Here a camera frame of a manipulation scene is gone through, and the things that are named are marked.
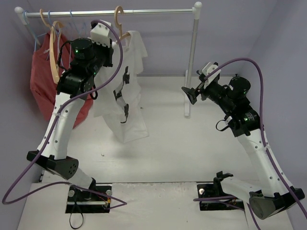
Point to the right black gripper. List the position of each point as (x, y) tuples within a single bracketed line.
[(201, 89)]

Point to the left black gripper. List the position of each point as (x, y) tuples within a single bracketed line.
[(109, 56)]

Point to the tan wooden hanger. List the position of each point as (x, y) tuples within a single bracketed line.
[(55, 35), (118, 25)]

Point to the white t shirt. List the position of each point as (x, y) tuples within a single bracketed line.
[(119, 101)]

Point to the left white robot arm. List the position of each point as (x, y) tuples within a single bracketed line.
[(73, 88)]

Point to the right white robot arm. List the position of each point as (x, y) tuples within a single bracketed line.
[(271, 196)]

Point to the red t shirt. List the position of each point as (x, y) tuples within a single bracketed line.
[(43, 87)]

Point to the white clothes rack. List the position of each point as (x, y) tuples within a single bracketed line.
[(195, 10)]

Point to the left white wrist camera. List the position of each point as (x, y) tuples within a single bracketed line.
[(99, 33)]

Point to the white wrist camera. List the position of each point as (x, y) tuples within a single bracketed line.
[(99, 33), (206, 70)]

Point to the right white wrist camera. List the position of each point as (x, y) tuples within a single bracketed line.
[(206, 70)]

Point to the blue wire hanger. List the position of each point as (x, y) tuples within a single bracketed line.
[(36, 37), (61, 45), (77, 29)]

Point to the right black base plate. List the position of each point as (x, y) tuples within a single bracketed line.
[(215, 201)]

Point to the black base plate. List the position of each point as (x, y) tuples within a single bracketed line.
[(86, 203), (215, 201)]

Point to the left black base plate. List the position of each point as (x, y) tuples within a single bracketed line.
[(86, 203)]

